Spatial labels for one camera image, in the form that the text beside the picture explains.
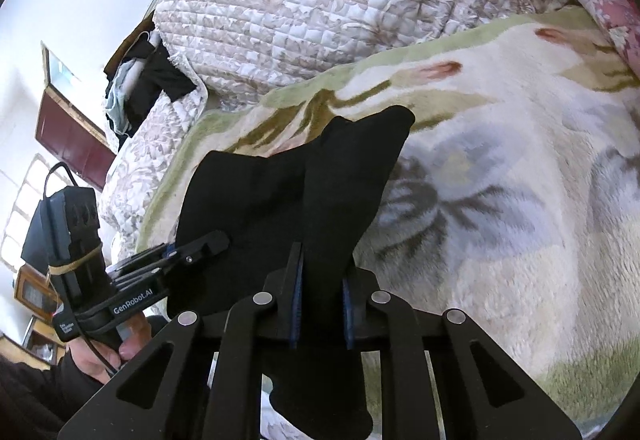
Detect person's left hand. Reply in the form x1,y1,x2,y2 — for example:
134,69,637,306
70,315,153,372

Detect person's left forearm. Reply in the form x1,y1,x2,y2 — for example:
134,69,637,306
0,355,120,440

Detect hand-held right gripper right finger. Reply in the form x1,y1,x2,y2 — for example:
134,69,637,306
341,267,583,440

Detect black garment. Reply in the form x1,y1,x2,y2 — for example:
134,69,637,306
125,40,197,137

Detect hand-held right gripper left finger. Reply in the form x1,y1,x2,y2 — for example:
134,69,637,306
57,241,305,440

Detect dark red wooden door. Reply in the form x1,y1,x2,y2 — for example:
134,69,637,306
36,83,117,193

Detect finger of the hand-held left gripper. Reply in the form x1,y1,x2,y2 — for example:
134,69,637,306
162,230,231,267
107,243,173,282

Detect brown wooden headboard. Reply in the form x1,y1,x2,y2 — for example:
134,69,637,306
104,15,157,71

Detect tan rubber band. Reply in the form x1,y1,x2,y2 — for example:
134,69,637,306
46,244,104,277

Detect black pants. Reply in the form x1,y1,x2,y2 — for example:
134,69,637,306
166,105,417,440

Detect wooden framed transom window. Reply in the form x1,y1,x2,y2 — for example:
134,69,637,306
41,40,82,97

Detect small wooden framed picture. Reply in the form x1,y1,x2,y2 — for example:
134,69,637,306
15,265,63,323

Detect light blue garment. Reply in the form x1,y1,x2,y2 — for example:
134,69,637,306
104,31,151,137

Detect green cream floral fleece blanket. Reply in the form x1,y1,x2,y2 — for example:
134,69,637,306
135,5,640,426

